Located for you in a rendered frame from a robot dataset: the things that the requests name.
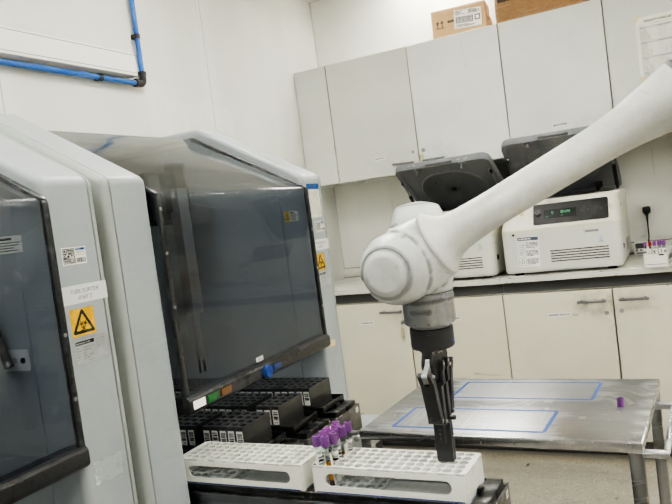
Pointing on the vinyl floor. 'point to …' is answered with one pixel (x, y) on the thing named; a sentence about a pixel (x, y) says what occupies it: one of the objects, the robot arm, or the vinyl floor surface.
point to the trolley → (546, 420)
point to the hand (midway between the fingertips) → (444, 440)
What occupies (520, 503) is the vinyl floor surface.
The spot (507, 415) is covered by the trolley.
